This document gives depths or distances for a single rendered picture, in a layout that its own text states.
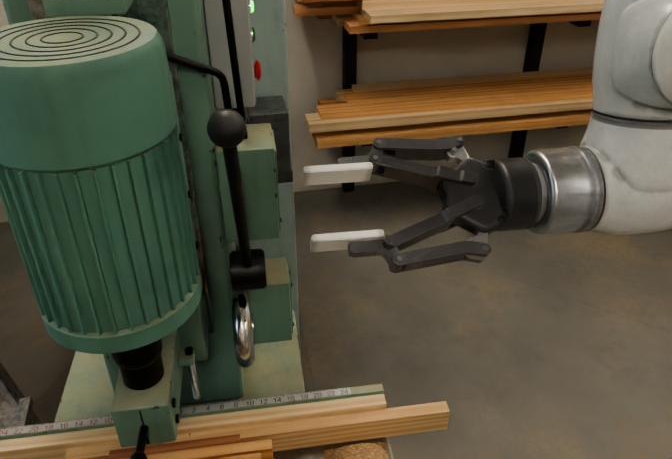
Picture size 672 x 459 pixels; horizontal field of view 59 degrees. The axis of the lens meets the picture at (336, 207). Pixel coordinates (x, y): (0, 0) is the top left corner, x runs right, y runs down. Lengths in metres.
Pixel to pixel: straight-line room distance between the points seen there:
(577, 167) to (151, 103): 0.41
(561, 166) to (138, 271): 0.43
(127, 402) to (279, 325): 0.28
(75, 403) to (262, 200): 0.55
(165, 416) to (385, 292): 1.88
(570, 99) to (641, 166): 2.46
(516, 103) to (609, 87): 2.31
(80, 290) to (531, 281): 2.34
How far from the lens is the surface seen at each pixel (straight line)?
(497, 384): 2.29
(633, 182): 0.64
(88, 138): 0.54
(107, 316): 0.65
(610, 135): 0.65
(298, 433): 0.91
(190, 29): 0.77
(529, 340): 2.49
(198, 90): 0.79
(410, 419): 0.93
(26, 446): 0.97
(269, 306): 0.94
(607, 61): 0.64
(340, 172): 0.60
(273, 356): 1.20
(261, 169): 0.83
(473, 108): 2.85
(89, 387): 1.23
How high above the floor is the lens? 1.65
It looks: 32 degrees down
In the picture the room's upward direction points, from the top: straight up
